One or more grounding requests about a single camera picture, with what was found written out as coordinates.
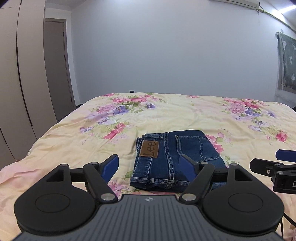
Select blue denim jeans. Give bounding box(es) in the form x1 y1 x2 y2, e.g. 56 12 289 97
130 130 226 193

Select floral yellow bed quilt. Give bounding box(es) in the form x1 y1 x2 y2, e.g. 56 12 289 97
1 93 295 240

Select grey patterned window curtain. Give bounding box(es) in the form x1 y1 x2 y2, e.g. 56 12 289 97
275 32 295 105

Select beige wardrobe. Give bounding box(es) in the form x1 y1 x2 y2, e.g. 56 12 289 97
1 1 57 168

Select white air conditioner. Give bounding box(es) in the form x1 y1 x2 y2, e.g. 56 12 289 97
214 0 260 9

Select grey-brown room door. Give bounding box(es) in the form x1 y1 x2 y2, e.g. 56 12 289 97
44 18 76 121

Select black cable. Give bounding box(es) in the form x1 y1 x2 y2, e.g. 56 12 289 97
280 212 296 239

